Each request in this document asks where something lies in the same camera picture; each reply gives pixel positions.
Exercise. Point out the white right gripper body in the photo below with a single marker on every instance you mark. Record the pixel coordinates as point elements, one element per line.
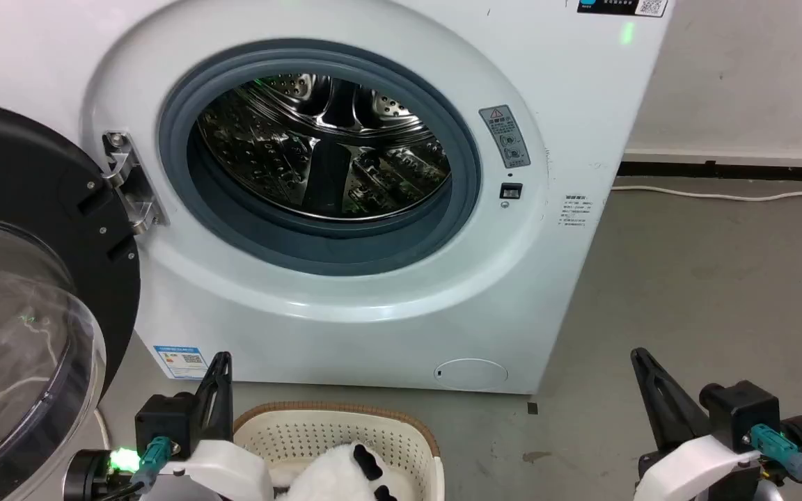
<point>700,470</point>

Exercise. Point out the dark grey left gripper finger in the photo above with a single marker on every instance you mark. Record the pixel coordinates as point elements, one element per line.
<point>214,400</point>

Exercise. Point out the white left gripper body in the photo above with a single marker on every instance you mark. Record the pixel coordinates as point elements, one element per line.
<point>234,470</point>

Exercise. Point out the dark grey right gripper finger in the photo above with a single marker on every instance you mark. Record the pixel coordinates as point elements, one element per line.
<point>665,400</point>

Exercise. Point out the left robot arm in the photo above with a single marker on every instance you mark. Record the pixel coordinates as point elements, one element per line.
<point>88,476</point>

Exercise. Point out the white front-load washing machine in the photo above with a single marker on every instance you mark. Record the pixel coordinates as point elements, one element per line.
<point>345,327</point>

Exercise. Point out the black washer door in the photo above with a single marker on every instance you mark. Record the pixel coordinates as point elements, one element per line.
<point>18,181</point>

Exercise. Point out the blue energy label sticker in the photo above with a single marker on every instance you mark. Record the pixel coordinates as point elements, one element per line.
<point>182,360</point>

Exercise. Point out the white plastic laundry basket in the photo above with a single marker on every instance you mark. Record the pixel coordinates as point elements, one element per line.
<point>303,435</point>

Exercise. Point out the panda plush toy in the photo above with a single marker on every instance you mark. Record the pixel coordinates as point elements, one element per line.
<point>335,476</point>

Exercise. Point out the grey rubber door gasket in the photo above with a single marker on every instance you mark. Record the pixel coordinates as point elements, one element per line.
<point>234,229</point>

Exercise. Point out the round filter cover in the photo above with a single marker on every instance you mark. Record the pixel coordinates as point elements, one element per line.
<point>471,374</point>

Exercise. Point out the small printed text sticker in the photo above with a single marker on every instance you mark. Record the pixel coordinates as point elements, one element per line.
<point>575,210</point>

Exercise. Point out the metal door hinge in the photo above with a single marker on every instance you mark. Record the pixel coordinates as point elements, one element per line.
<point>128,182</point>

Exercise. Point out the black baseboard strip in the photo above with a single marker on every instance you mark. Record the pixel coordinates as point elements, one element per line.
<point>728,170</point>

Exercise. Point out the black door latch socket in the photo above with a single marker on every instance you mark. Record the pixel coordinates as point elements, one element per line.
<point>510,191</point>

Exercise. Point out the stainless steel drum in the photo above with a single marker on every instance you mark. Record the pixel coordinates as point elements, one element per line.
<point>317,149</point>

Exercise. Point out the grey warning sticker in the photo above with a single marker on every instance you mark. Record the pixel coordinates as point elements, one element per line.
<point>505,136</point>

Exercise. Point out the black QR code sticker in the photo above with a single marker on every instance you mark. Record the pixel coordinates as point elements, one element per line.
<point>622,6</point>

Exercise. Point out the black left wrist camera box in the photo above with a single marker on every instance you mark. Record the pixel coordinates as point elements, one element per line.
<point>163,417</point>

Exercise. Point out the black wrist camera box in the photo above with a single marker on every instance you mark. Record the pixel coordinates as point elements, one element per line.
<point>163,417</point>
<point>738,414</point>

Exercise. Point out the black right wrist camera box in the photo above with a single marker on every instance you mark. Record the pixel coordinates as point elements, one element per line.
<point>738,414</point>

